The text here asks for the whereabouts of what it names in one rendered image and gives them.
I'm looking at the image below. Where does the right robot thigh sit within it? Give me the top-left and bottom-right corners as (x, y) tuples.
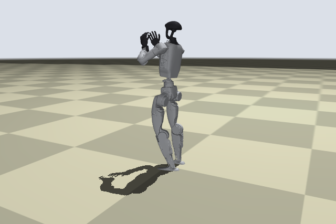
(166, 91), (183, 135)

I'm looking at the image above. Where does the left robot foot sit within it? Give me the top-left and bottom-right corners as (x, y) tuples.
(157, 166), (179, 171)

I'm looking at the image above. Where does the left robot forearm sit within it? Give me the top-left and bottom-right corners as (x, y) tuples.
(137, 47), (147, 60)

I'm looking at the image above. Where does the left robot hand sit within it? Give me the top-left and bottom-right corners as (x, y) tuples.
(140, 32), (151, 52)

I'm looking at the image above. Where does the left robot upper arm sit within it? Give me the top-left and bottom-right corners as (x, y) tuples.
(138, 42), (169, 66)

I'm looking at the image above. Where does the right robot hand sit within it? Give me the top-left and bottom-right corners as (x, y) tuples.
(148, 31), (160, 47)

